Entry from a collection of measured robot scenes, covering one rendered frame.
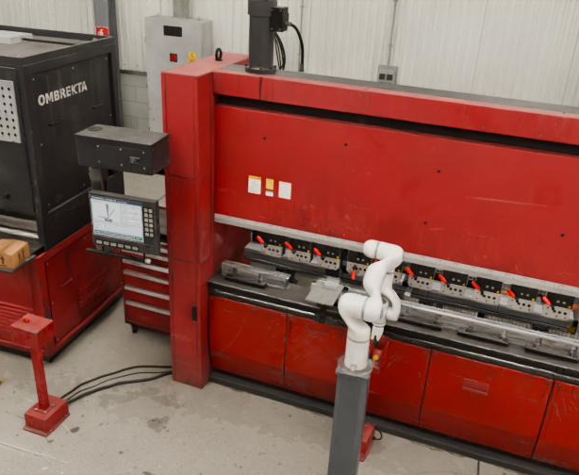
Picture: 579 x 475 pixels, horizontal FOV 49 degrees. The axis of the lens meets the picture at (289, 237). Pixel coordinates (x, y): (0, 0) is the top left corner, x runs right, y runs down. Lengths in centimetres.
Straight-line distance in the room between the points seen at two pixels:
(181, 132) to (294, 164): 72
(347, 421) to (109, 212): 188
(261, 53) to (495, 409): 264
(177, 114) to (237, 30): 448
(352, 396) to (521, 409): 123
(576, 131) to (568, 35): 425
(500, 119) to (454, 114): 24
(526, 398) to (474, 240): 104
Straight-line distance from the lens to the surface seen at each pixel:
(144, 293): 512
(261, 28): 392
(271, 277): 434
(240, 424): 457
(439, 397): 432
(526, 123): 360
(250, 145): 402
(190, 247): 425
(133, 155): 382
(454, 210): 379
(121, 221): 400
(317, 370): 445
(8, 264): 455
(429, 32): 781
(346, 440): 371
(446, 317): 412
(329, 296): 406
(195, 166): 400
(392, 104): 366
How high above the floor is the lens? 307
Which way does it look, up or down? 26 degrees down
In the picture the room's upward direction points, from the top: 3 degrees clockwise
